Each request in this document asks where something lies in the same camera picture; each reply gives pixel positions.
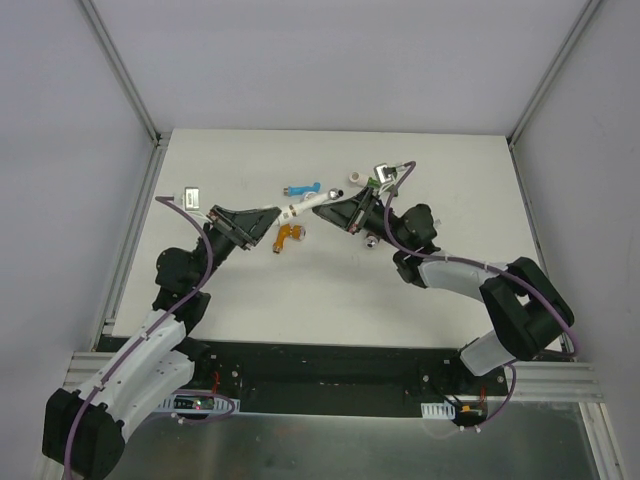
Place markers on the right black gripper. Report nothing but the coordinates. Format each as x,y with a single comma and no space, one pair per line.
363,209

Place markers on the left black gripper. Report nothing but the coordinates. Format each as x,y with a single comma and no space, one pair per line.
231,228

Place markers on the white elbow pipe fitting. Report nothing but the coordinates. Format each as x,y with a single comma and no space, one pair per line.
288,214

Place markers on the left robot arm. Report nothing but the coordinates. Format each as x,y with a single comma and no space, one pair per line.
86,429

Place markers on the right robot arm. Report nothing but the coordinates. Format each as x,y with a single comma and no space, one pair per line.
526,311

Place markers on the green faucet with white fitting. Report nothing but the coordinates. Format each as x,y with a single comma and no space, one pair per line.
363,180

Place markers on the brown faucet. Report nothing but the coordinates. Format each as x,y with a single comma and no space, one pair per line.
371,240

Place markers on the orange faucet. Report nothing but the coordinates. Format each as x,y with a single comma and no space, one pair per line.
288,231

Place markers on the blue faucet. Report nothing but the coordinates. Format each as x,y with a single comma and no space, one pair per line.
301,190

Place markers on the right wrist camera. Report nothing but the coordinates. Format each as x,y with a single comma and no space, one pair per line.
386,174

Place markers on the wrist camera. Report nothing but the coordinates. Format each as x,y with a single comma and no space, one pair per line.
386,174
188,198

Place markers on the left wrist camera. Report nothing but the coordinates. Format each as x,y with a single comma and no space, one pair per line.
188,198

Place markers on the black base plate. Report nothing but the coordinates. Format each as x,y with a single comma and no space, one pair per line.
358,381

